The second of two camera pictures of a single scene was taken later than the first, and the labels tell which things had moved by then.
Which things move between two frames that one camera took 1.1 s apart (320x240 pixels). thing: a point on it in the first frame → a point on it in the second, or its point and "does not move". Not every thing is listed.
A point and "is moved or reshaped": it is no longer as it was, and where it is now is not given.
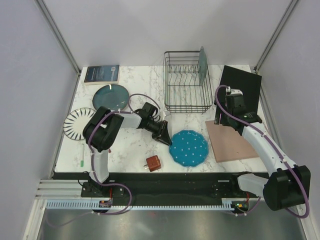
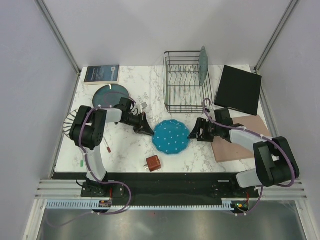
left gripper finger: [165, 136] → [145, 125]
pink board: [228, 144] does not move
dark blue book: [98, 75] does not move
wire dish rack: [182, 92] does not move
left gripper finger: [161, 141] → [141, 132]
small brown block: [153, 163] does not move
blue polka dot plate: [188, 148] is moved or reshaped
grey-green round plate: [202, 65] does not move
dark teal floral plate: [114, 96] does not move
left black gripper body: [156, 128] → [135, 121]
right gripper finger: [217, 117] → [195, 132]
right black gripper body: [225, 119] → [209, 130]
